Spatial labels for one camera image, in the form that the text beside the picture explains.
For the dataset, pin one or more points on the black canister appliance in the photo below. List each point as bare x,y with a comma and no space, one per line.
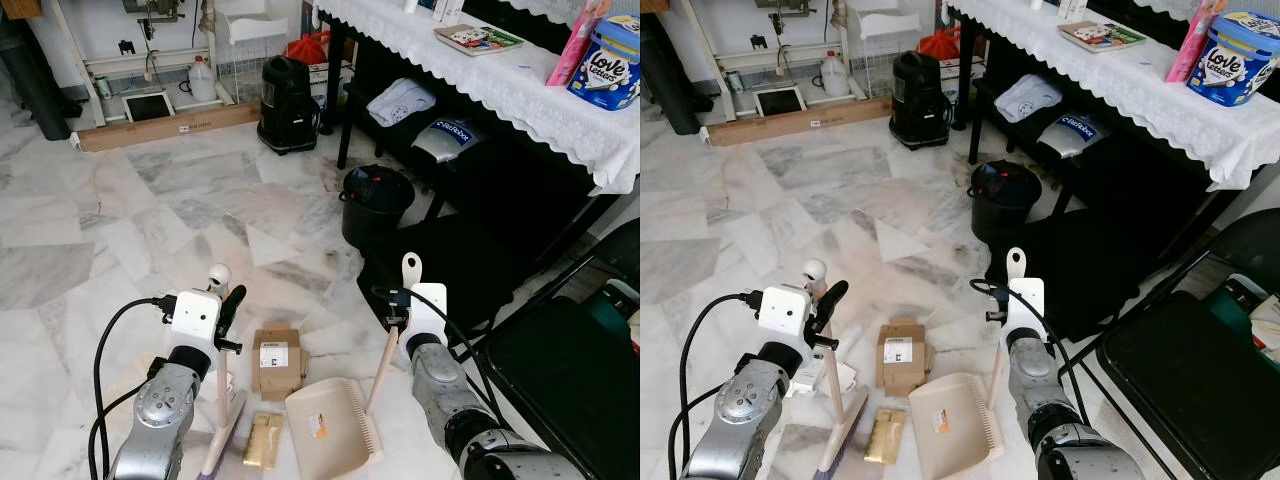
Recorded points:
288,105
920,100

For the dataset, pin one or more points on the dark rolled cylinder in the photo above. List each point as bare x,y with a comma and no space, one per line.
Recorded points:
668,80
35,80

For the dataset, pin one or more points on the blue Love Letters tin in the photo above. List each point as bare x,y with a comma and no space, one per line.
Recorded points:
1230,60
605,65

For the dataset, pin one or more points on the white paper packet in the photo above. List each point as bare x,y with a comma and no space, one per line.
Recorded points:
845,378

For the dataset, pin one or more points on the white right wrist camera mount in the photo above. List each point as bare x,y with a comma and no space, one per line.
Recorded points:
428,310
1025,305

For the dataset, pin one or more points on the small brown cardboard box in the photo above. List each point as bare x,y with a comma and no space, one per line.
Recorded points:
905,360
280,365

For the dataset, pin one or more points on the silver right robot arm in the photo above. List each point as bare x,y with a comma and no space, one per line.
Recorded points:
440,390
1040,390

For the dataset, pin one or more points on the grey bag with blue label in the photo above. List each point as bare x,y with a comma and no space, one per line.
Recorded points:
1070,136
445,142

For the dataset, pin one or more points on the teal and white bag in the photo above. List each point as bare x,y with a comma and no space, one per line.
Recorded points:
1245,320
620,310

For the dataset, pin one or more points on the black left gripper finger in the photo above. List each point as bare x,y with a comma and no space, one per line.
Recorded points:
232,310
831,308

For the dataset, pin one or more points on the black frame table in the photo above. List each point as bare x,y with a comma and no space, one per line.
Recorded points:
500,185
1130,180

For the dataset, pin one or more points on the white plastic jug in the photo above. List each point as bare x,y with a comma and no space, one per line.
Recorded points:
834,78
202,82

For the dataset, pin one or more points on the red bag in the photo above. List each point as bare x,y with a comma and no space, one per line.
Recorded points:
940,44
308,48

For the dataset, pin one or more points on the folded white cloth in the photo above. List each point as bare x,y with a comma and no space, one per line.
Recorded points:
400,102
1028,98

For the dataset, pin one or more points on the colourful book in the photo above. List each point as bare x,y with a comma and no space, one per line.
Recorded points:
478,40
1102,36

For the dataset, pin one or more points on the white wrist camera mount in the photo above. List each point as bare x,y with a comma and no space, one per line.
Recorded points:
783,315
428,310
195,318
1025,305

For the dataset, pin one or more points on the black plastic bucket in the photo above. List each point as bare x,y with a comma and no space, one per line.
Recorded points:
1003,210
375,215

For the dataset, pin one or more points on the black folding chair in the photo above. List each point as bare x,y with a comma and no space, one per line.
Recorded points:
570,390
1190,390

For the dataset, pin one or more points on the pink carton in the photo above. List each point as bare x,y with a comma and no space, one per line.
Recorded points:
1195,40
575,45

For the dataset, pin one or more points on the long flat cardboard box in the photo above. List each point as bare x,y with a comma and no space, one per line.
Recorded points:
170,128
800,123

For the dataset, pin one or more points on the small metal can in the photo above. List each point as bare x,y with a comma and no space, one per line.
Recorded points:
103,87
735,84

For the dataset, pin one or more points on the white framed black panel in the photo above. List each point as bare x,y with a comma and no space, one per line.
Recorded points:
779,102
148,106

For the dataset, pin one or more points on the gold foil packet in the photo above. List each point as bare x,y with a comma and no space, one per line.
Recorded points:
885,436
262,440

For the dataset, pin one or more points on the white lace tablecloth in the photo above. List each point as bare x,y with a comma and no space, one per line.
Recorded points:
520,95
1140,90

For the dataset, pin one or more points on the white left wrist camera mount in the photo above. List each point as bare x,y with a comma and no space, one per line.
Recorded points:
783,315
195,318

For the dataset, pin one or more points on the white sewing machine table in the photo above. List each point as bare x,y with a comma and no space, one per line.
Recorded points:
700,45
70,50

